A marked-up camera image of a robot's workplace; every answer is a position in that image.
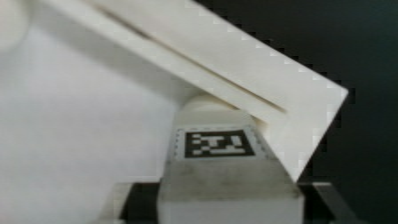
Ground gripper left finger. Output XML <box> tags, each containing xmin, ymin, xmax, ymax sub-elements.
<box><xmin>97</xmin><ymin>182</ymin><xmax>161</xmax><ymax>224</ymax></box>

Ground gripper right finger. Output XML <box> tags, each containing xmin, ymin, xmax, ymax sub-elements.
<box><xmin>299</xmin><ymin>182</ymin><xmax>370</xmax><ymax>224</ymax></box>

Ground white table leg with tag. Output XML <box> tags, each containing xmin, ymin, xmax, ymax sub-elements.
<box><xmin>157</xmin><ymin>95</ymin><xmax>304</xmax><ymax>224</ymax></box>

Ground white square tabletop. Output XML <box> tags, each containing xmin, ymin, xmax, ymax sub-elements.
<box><xmin>0</xmin><ymin>0</ymin><xmax>349</xmax><ymax>224</ymax></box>

